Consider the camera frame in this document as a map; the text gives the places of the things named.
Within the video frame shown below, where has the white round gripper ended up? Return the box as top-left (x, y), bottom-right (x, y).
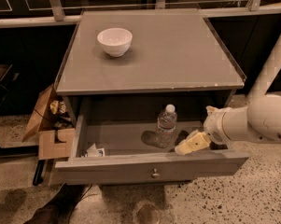
top-left (175, 105), bottom-right (231, 155)

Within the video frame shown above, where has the clear plastic water bottle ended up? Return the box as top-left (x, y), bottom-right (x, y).
top-left (156, 105), bottom-right (177, 148)

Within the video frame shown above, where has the open grey top drawer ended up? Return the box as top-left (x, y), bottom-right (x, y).
top-left (54, 97), bottom-right (251, 186)

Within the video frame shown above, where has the grey wooden nightstand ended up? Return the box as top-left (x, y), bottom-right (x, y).
top-left (53, 8), bottom-right (247, 185)

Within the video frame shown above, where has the metal railing frame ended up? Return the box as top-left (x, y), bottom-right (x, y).
top-left (0, 0), bottom-right (281, 30)

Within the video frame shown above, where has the brown cardboard box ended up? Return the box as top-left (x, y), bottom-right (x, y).
top-left (22, 85), bottom-right (75, 160)

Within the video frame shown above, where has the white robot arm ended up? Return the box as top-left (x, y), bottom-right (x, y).
top-left (175, 35), bottom-right (281, 156)

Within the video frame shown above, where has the dark brown shoe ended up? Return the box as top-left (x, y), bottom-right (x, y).
top-left (23, 183), bottom-right (84, 224)

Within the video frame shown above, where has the black bar on floor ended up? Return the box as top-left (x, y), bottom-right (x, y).
top-left (33, 160), bottom-right (45, 186)

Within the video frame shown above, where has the crumpled white paper scrap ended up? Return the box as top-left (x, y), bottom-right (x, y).
top-left (82, 144), bottom-right (105, 158)

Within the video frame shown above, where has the white ceramic bowl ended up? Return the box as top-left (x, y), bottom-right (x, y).
top-left (97, 28), bottom-right (133, 57)

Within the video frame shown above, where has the round metal drawer knob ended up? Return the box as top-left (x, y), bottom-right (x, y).
top-left (151, 169), bottom-right (161, 179)

